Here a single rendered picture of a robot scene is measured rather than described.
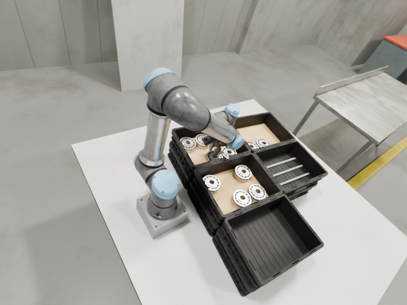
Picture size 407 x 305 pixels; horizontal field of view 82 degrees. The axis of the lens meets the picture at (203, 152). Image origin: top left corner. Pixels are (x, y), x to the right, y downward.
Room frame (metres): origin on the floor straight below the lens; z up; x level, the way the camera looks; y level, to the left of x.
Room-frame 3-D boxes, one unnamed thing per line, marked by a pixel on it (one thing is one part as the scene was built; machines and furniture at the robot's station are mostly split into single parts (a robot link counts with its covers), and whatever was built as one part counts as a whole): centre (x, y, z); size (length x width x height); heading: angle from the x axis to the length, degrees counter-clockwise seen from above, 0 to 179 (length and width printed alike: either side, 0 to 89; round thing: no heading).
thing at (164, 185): (0.58, 0.11, 0.96); 0.13 x 0.12 x 0.14; 51
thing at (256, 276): (0.58, -0.43, 0.92); 0.40 x 0.30 x 0.02; 133
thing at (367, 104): (2.71, -1.67, 0.48); 1.83 x 0.69 x 0.95; 141
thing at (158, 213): (0.58, 0.10, 0.85); 0.15 x 0.15 x 0.10
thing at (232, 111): (1.00, -0.06, 1.15); 0.09 x 0.08 x 0.11; 141
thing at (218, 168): (0.80, -0.23, 0.87); 0.40 x 0.30 x 0.11; 133
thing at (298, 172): (1.07, -0.52, 0.87); 0.40 x 0.30 x 0.11; 133
